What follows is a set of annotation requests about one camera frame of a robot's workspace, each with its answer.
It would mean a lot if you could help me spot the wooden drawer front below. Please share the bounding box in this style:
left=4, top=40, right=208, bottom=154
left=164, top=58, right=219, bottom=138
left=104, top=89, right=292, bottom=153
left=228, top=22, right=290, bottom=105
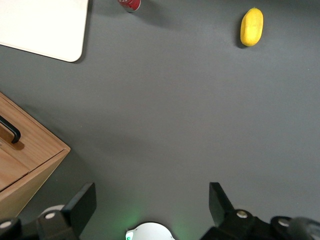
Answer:
left=0, top=147, right=31, bottom=192
left=0, top=92, right=66, bottom=176

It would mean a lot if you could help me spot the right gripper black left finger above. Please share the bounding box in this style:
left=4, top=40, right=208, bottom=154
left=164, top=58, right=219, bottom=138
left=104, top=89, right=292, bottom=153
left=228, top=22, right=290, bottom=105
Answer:
left=0, top=182, right=98, bottom=240

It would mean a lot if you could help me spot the wooden drawer cabinet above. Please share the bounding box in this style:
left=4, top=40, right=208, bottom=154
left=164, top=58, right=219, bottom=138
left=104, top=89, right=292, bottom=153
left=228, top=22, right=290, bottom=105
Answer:
left=0, top=91, right=72, bottom=221

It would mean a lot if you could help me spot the black metal drawer handle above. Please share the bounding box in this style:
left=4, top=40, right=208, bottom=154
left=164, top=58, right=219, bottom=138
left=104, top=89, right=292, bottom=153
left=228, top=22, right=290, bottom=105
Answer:
left=0, top=114, right=22, bottom=145

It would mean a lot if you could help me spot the yellow lemon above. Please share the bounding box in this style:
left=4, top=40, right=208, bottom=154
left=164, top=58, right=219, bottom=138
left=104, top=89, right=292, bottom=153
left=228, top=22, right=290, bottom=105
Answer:
left=239, top=7, right=265, bottom=48

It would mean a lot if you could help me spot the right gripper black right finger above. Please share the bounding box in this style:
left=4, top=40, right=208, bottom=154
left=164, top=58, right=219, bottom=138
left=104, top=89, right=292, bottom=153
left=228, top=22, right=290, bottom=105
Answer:
left=199, top=181, right=320, bottom=240

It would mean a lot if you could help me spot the beige rectangular tray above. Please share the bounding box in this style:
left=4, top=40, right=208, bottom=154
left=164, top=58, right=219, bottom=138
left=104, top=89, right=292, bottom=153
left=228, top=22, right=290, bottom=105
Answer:
left=0, top=0, right=90, bottom=63

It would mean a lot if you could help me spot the small red coke bottle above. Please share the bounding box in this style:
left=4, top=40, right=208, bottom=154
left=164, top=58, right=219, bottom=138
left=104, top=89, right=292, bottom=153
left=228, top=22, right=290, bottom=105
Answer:
left=117, top=0, right=142, bottom=13

